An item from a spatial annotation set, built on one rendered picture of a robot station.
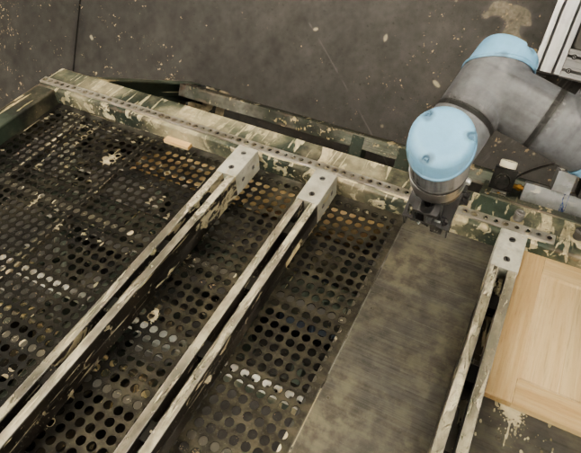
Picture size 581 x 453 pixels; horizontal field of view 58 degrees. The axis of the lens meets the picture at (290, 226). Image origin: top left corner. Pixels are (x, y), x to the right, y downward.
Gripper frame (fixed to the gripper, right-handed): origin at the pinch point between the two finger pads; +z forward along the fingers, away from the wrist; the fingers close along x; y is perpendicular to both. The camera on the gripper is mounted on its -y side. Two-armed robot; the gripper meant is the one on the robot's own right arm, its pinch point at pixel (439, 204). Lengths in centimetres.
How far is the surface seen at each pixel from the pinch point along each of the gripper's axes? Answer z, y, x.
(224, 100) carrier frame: 107, -41, -110
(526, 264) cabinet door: 41.6, -4.2, 20.8
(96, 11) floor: 113, -67, -203
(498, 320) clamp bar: 25.1, 12.4, 17.9
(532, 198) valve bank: 53, -24, 18
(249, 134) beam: 46, -14, -62
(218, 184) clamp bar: 34, 6, -58
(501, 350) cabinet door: 27.9, 17.8, 20.7
